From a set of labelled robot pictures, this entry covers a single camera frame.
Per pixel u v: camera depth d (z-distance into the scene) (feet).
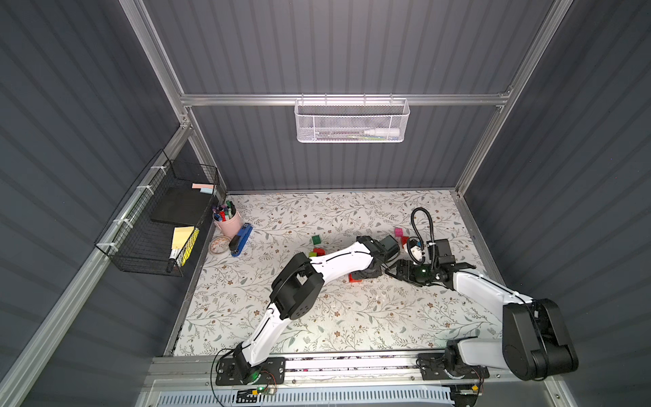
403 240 3.42
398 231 3.52
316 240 3.35
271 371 2.42
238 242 3.32
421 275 2.48
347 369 2.47
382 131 2.97
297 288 1.92
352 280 3.00
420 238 2.70
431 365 2.42
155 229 2.40
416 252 2.71
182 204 2.53
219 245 3.35
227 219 3.16
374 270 2.47
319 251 3.20
